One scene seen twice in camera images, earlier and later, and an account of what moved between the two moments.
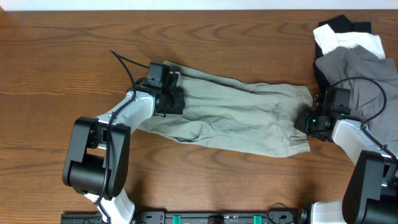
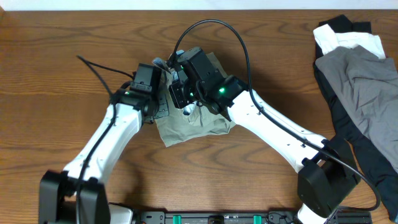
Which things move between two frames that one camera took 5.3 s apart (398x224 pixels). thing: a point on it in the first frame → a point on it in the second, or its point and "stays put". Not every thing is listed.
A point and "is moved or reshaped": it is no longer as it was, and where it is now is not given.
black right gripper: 300,124 → 176,88
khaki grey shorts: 256,119 is moved or reshaped
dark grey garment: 373,81 stays put
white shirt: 328,40 stays put
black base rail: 301,216 stays put
